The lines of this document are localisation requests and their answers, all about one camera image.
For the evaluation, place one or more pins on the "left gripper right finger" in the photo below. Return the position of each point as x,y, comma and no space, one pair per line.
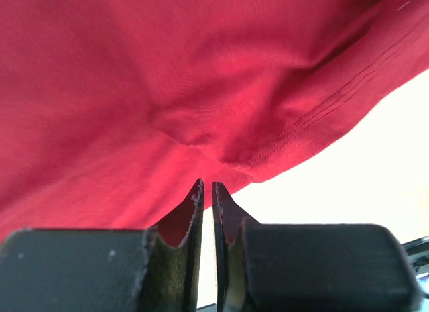
307,267

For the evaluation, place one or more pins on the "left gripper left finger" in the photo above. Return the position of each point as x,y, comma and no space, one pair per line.
155,269

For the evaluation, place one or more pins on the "dark red t-shirt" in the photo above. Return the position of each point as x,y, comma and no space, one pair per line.
111,109

